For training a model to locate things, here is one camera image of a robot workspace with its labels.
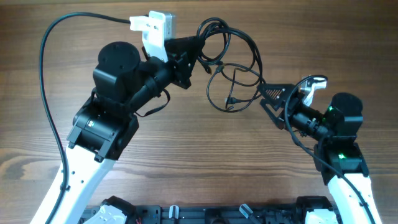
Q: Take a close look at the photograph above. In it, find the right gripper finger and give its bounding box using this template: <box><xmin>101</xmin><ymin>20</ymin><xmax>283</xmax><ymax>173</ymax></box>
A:
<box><xmin>260</xmin><ymin>99</ymin><xmax>285</xmax><ymax>129</ymax></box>
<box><xmin>257</xmin><ymin>83</ymin><xmax>295</xmax><ymax>110</ymax></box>

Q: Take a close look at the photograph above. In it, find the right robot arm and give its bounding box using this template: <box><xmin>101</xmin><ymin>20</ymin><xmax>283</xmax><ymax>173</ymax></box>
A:
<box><xmin>257</xmin><ymin>77</ymin><xmax>381</xmax><ymax>223</ymax></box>

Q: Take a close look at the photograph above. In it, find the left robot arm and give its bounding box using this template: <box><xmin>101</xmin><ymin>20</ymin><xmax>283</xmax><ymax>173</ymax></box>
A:
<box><xmin>32</xmin><ymin>37</ymin><xmax>205</xmax><ymax>223</ymax></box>

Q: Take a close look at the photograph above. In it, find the right camera black cable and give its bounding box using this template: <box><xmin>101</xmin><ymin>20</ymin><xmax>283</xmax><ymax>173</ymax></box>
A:
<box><xmin>284</xmin><ymin>73</ymin><xmax>377</xmax><ymax>224</ymax></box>

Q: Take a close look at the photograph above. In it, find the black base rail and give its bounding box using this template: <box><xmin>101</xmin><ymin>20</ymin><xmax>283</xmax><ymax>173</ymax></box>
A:
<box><xmin>80</xmin><ymin>203</ymin><xmax>340</xmax><ymax>224</ymax></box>

